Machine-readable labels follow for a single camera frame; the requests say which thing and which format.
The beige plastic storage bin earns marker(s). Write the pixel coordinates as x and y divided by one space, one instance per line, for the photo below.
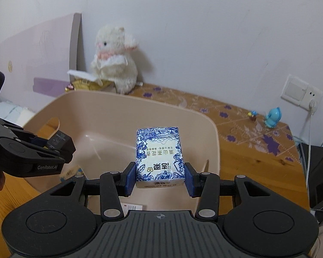
103 128

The small white card box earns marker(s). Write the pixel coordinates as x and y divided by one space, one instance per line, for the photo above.
126 207

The blue white floral tissue pack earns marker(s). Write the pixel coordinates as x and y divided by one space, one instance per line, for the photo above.
159 158

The floral table mat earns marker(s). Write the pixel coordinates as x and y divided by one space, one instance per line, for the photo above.
236 130

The blue bird figurine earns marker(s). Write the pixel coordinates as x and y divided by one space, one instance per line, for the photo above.
273 117

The small black box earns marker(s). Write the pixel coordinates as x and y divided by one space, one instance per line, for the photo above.
59 141

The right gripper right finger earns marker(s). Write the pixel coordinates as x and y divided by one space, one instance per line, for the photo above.
206 187

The tiny colourful figurine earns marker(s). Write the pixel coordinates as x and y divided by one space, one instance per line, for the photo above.
252 115

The pink purple headboard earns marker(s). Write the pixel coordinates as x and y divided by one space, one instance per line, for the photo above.
36 61

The white plush lamb toy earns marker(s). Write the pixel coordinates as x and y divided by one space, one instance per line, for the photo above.
112 60

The gold snack bag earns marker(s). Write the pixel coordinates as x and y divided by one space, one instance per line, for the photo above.
83 84

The cartoon tissue pack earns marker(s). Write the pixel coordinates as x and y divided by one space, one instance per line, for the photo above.
71 172

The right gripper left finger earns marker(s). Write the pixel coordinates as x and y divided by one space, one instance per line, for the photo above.
113 185

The white pillow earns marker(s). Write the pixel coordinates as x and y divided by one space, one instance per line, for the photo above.
15 113

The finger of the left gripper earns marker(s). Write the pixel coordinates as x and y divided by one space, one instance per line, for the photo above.
24 154
67 150

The white wall switch socket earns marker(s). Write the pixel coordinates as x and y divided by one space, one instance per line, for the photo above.
301 93

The white paper tray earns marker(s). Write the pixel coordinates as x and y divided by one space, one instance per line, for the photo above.
83 75

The black cabinet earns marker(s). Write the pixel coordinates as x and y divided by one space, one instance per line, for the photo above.
315 179

